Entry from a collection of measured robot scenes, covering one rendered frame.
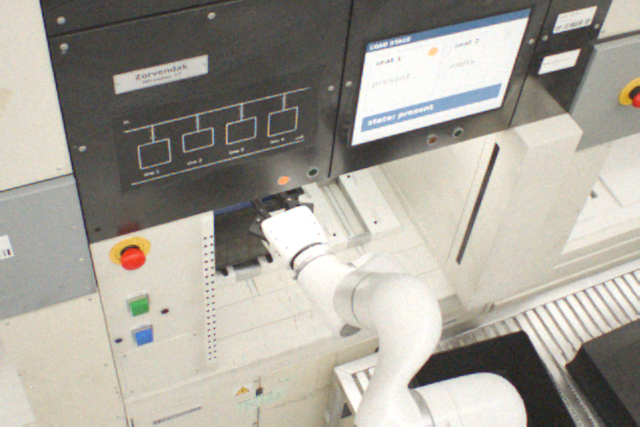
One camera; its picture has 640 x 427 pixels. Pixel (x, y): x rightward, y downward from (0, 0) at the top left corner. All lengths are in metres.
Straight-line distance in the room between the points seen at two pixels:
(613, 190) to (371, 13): 1.22
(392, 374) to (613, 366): 0.96
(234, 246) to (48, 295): 0.54
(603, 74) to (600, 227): 0.68
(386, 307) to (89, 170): 0.45
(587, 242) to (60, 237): 1.31
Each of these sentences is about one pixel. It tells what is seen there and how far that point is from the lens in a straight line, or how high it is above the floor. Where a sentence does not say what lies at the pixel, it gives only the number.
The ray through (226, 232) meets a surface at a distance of 1.77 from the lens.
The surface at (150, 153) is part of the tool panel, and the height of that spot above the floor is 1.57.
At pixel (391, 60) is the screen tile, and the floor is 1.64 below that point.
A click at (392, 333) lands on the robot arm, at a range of 1.14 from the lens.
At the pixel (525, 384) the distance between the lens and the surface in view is 1.95.
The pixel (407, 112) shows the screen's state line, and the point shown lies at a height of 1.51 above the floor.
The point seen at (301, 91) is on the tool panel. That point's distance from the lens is 1.24.
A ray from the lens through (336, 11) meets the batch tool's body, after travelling 1.17.
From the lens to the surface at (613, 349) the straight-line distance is 2.02.
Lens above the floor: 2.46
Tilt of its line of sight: 49 degrees down
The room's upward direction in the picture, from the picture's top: 7 degrees clockwise
